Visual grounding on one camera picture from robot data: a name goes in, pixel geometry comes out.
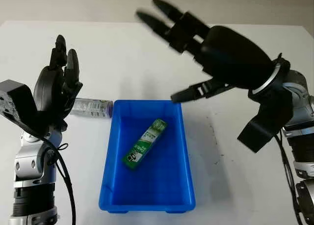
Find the clear purple-capped bottle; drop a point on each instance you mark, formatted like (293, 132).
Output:
(90, 108)

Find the green rectangular box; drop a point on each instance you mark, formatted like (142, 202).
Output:
(144, 144)

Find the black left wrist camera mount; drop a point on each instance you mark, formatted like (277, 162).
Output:
(20, 104)

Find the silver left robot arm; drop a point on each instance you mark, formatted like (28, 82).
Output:
(32, 161)

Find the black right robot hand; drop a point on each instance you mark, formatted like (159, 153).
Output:
(233, 55)

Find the blue plastic tray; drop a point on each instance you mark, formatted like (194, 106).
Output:
(147, 185)

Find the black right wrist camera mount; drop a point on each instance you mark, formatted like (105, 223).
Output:
(269, 117)

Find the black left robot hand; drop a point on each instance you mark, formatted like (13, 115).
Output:
(49, 90)

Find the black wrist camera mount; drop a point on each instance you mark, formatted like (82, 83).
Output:
(20, 104)
(269, 117)

